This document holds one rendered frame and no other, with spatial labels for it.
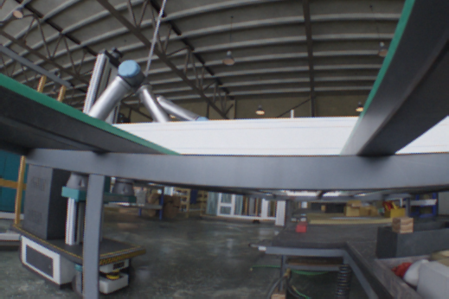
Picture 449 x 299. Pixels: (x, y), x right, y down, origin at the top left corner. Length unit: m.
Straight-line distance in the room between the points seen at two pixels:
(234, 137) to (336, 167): 0.28
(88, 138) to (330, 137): 0.39
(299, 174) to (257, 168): 0.04
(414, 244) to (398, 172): 0.53
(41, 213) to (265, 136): 1.71
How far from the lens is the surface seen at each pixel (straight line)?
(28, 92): 0.29
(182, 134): 0.54
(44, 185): 1.93
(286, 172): 0.25
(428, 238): 0.79
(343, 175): 0.25
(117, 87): 1.46
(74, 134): 0.32
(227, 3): 10.82
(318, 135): 0.47
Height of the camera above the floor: 0.78
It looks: 15 degrees up
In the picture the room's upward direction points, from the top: 4 degrees clockwise
